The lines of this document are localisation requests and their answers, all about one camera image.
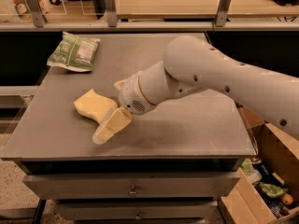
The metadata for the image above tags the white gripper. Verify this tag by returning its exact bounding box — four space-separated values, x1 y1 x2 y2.
93 72 156 145

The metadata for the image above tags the yellow wavy sponge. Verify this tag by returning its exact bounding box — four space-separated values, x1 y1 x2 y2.
74 89 118 124

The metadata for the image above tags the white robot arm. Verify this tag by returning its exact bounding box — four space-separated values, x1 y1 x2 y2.
93 36 299 144

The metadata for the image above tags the green jalapeno chip bag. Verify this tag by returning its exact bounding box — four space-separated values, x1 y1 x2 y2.
47 32 100 72

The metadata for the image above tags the grey drawer cabinet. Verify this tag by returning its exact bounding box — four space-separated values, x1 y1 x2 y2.
2 34 254 224

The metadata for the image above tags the upper drawer knob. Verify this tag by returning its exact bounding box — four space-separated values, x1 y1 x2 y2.
128 186 138 197

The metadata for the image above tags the drawer knob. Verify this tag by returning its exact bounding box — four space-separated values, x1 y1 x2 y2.
135 212 142 220
128 186 138 197

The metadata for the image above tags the light wooden table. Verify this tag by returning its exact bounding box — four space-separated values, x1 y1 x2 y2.
116 0 299 19

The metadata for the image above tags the lower drawer knob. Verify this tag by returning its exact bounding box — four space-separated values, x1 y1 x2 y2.
135 212 142 220

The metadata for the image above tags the orange white package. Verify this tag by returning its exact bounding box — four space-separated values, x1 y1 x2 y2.
0 0 50 23

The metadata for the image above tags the cardboard box with items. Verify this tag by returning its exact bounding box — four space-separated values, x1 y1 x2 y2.
219 107 299 224

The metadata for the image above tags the middle grey metal bracket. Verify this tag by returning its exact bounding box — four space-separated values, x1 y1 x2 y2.
105 0 118 27

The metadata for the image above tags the grey metal bracket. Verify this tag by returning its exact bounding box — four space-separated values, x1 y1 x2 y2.
214 0 232 27
105 0 118 27
26 0 46 28

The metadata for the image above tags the left grey metal bracket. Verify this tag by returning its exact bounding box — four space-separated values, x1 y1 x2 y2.
26 0 46 28

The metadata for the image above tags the right grey metal bracket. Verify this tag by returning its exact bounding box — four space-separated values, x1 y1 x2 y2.
214 0 232 27

